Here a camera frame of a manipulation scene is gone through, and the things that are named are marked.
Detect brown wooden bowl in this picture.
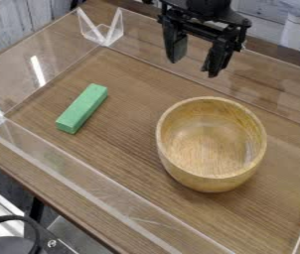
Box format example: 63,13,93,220
156,96,267,192

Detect green rectangular block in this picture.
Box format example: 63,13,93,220
57,83,107,134

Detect black table leg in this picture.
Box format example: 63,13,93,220
30,197,46,222

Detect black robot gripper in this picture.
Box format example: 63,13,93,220
158,0,252,78

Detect black cable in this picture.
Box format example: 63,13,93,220
0,214,44,254

